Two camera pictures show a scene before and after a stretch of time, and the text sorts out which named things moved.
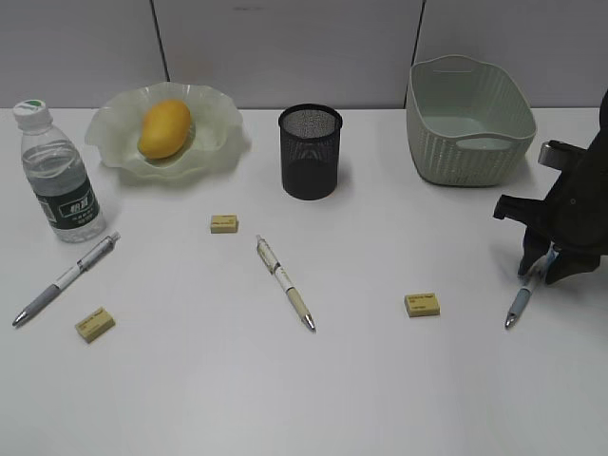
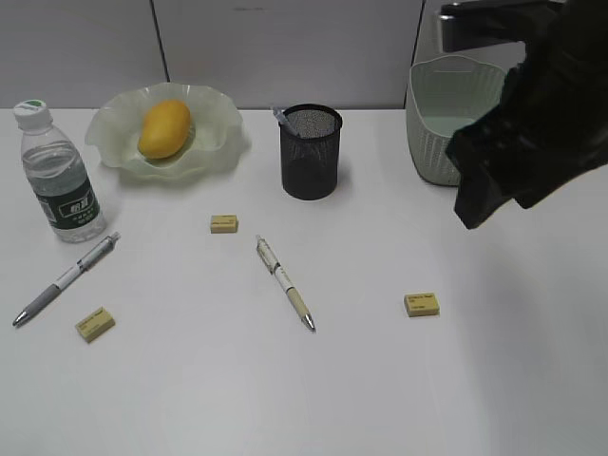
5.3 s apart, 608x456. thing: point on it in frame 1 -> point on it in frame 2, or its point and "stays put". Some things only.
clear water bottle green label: x=59 y=176 stays put
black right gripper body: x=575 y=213 -> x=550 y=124
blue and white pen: x=537 y=275 -> x=283 y=120
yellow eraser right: x=422 y=305 stays put
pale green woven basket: x=468 y=121 stays put
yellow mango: x=164 y=128 stays put
